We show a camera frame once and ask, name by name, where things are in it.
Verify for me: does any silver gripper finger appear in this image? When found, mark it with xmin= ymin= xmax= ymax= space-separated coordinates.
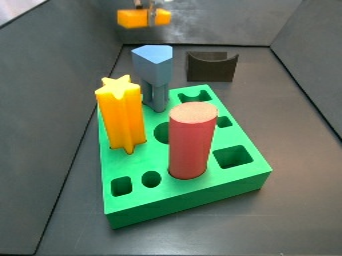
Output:
xmin=134 ymin=0 xmax=143 ymax=9
xmin=149 ymin=0 xmax=157 ymax=27

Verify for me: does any yellow rectangular block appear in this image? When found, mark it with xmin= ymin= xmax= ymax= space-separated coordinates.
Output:
xmin=116 ymin=8 xmax=171 ymax=29

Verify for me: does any black curved fixture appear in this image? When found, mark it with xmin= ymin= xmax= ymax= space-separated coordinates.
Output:
xmin=186 ymin=51 xmax=239 ymax=82

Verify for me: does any green foam shape board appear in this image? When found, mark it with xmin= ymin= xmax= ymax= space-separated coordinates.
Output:
xmin=98 ymin=85 xmax=271 ymax=229

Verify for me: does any blue arch peg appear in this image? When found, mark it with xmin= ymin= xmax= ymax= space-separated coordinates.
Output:
xmin=131 ymin=45 xmax=173 ymax=112

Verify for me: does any yellow star peg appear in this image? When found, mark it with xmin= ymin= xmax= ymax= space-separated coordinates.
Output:
xmin=95 ymin=75 xmax=147 ymax=154

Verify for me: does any red cylinder peg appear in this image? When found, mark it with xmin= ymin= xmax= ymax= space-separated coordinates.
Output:
xmin=169 ymin=102 xmax=218 ymax=180

